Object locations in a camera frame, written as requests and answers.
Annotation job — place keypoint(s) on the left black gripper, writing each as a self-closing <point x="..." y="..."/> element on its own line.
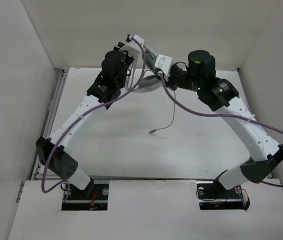
<point x="130" y="58"/>

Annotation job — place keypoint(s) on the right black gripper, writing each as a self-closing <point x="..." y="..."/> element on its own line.
<point x="169" y="83"/>

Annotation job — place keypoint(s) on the grey white headphones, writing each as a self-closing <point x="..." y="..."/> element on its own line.
<point x="151" y="82"/>

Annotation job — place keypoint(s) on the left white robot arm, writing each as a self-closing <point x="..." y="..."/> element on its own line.
<point x="55" y="151"/>

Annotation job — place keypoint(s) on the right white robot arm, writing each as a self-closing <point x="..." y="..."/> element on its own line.
<point x="225" y="102"/>

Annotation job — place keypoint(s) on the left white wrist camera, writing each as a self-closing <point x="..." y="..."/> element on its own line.
<point x="133" y="46"/>

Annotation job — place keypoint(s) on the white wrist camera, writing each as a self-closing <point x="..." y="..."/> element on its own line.
<point x="133" y="46"/>
<point x="163" y="64"/>

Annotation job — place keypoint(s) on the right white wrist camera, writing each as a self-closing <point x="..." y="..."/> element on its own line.
<point x="163" y="64"/>

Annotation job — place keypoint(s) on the left aluminium rail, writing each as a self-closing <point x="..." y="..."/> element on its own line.
<point x="51" y="111"/>

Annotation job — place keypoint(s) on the aluminium rail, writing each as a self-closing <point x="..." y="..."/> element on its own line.
<point x="99" y="177"/>
<point x="51" y="111"/>

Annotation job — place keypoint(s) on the front aluminium rail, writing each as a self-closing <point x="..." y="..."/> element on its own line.
<point x="99" y="177"/>

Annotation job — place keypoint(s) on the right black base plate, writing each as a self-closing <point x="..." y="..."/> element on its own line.
<point x="236" y="198"/>

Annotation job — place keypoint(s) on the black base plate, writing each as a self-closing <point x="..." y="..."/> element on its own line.
<point x="77" y="201"/>
<point x="236" y="198"/>

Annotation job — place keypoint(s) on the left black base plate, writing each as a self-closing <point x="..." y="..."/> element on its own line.
<point x="77" y="201"/>

